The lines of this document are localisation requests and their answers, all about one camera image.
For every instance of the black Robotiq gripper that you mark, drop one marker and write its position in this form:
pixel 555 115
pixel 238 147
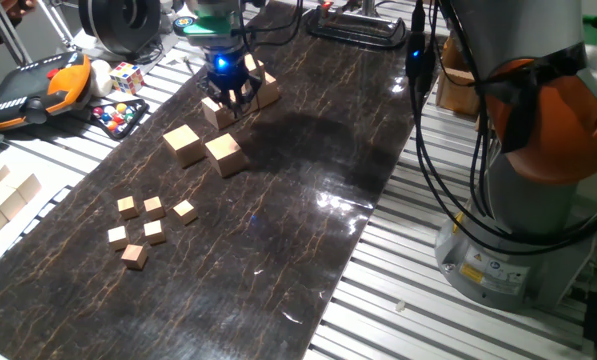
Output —
pixel 230 75

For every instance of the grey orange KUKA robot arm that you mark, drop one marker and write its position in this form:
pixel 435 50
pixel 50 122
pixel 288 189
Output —
pixel 528 30

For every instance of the small round black puck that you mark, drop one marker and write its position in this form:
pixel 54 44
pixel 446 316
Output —
pixel 182 22

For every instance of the Rubik's cube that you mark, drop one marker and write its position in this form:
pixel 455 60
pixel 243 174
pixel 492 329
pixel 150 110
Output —
pixel 127 77

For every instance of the black triangle rack coloured balls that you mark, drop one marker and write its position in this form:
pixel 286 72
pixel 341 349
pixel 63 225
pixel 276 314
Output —
pixel 118 117

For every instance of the small wooden cube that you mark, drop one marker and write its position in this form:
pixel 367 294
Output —
pixel 134 256
pixel 154 207
pixel 127 207
pixel 154 232
pixel 185 212
pixel 118 237

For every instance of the white egg-shaped object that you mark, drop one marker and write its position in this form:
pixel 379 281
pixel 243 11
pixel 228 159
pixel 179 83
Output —
pixel 100 77

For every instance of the small module red light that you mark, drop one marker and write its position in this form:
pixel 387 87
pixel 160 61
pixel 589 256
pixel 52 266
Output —
pixel 326 6

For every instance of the black clamp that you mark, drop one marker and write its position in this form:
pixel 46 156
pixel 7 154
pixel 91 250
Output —
pixel 358 40

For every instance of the black filament spool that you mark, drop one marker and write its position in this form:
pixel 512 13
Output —
pixel 108 25

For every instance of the dark marbled table mat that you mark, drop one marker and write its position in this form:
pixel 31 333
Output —
pixel 203 280

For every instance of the thin silver metal rod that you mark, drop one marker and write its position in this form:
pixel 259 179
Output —
pixel 60 22

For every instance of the black plug blue light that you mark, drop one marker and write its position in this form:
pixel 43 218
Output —
pixel 418 62

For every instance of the orange black teach pendant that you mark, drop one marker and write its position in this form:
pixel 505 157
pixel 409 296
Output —
pixel 23 87

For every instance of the slanted silver metal bar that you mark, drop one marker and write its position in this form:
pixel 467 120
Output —
pixel 8 35

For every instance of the small white scrap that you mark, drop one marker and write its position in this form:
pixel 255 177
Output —
pixel 400 305

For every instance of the green mini pool table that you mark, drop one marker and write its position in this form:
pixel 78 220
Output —
pixel 595 32

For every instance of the slanted silver frame bar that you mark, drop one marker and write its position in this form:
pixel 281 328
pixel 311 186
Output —
pixel 369 6

